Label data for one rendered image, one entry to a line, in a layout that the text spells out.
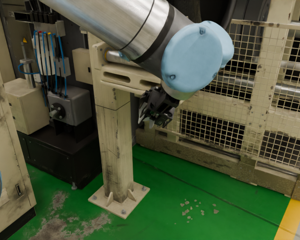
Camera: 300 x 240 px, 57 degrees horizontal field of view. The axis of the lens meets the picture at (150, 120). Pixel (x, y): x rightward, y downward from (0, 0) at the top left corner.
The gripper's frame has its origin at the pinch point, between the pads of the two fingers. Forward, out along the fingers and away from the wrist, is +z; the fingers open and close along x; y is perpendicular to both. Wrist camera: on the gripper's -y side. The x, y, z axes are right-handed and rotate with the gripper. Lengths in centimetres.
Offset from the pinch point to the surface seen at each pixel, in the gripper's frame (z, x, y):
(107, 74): 22.4, -13.4, -27.0
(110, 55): 14.2, -15.6, -29.1
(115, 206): 89, 23, 3
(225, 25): -10, 18, -47
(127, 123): 52, 7, -28
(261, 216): 53, 95, -8
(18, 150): 70, -35, -1
